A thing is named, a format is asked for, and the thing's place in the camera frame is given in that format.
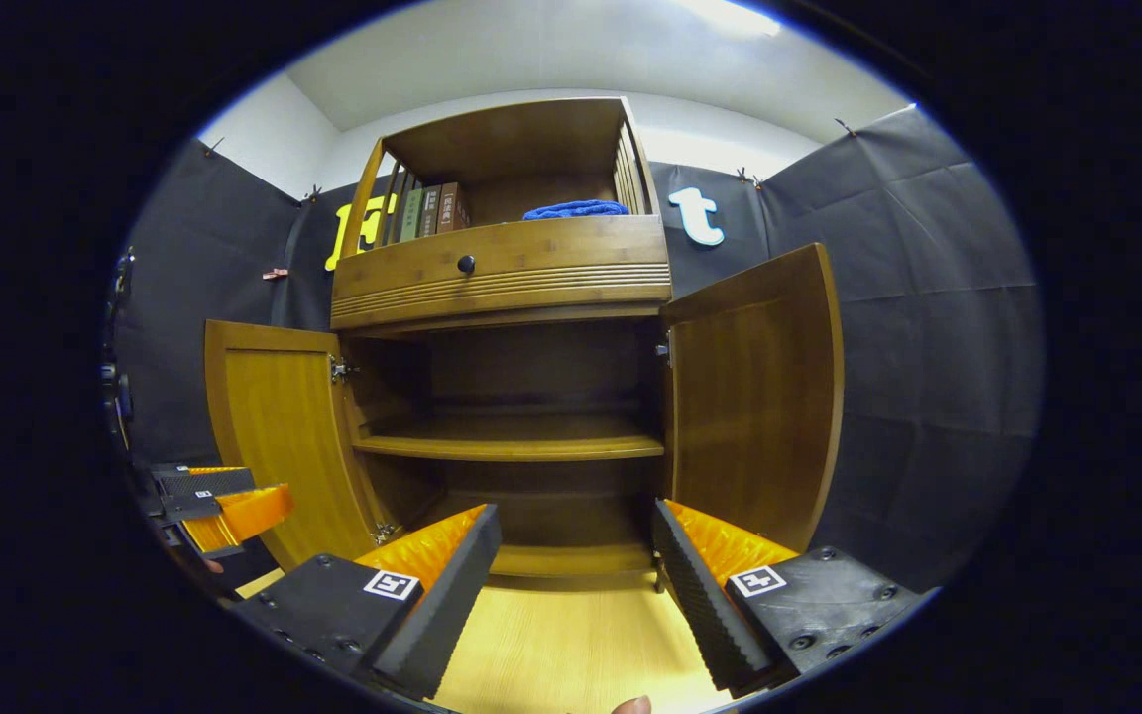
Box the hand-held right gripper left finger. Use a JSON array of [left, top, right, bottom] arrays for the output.
[[234, 503, 505, 703]]

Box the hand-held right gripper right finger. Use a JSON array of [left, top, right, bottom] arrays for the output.
[[652, 498, 929, 697]]

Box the wooden shoe cabinet door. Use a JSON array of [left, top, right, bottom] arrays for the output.
[[660, 243, 845, 554], [204, 319, 399, 573]]

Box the wooden double-door shoe cabinet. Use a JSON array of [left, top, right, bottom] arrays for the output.
[[329, 96, 673, 593]]

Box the reddish brown book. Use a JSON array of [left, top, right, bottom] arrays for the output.
[[435, 181, 471, 235]]

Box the blue folded towel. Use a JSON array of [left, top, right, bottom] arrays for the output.
[[522, 199, 630, 221]]

